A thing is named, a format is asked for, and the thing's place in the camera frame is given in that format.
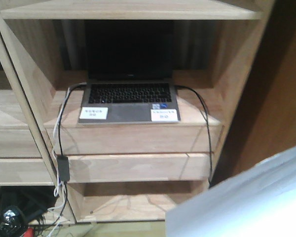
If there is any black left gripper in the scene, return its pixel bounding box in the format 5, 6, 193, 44
0, 207, 28, 237

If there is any white paper stack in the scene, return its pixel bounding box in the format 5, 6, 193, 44
166, 146, 296, 237

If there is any black power adapter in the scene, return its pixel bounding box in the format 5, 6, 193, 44
57, 155, 70, 183

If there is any wooden shelf unit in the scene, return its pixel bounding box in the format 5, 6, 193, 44
0, 0, 274, 223

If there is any white left label sticker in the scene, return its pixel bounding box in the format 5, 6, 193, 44
79, 107, 108, 119

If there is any white label sticker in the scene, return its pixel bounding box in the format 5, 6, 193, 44
79, 107, 108, 119
150, 109, 179, 122

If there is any white right label sticker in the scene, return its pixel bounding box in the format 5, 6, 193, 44
150, 109, 179, 122

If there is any silver laptop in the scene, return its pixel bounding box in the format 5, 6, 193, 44
78, 20, 180, 124

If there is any white laptop cable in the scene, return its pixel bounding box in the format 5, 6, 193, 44
48, 83, 87, 237

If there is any black laptop left cable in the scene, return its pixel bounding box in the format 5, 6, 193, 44
56, 83, 87, 158

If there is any black laptop cable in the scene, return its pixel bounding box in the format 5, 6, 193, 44
56, 83, 87, 158
174, 85, 214, 187

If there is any black laptop right cable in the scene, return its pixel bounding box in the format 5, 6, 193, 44
174, 85, 214, 187

